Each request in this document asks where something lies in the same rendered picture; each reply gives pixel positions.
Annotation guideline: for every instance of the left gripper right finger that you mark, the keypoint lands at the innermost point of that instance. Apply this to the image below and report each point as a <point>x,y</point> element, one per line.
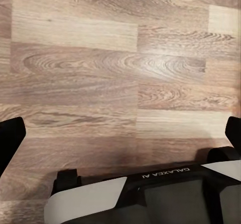
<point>233,132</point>

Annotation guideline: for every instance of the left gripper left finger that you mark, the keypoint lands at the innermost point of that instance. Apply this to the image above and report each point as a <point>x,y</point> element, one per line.
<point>12,132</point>

